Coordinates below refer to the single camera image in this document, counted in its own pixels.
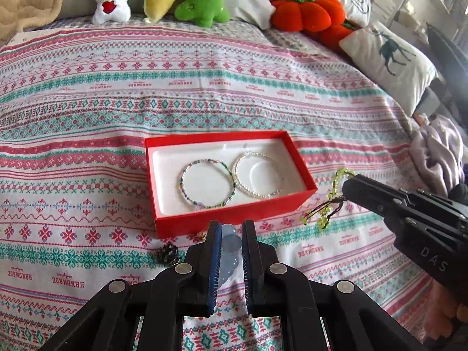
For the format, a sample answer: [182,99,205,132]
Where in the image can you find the green bead cord bracelet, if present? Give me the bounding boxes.
[300,167,356,232]

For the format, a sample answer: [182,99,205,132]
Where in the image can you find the black flower ring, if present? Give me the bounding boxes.
[156,243,181,266]

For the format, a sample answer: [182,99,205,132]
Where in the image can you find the white pearl bracelet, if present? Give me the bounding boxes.
[231,150,283,201]

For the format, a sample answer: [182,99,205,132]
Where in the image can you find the blue bead bracelet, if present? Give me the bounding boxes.
[217,223,243,286]

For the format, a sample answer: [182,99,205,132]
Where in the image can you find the green seed bead bracelet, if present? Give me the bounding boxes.
[178,158,236,210]

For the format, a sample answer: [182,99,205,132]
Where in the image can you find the red jewelry box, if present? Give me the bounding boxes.
[145,130,317,238]

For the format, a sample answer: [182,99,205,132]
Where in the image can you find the person right hand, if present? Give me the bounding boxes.
[424,281,468,340]

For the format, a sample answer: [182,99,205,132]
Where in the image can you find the lilac crumpled cloth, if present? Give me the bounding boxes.
[409,115,467,197]

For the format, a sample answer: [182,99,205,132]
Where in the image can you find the white deer pillow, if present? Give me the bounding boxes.
[339,21,438,116]

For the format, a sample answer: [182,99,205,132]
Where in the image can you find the orange pumpkin plush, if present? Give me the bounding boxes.
[270,0,359,55]

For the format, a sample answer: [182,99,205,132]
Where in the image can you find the patterned handmade bedspread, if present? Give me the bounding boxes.
[1,21,423,350]

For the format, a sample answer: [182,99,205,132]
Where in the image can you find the green tree plush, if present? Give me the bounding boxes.
[175,0,231,28]

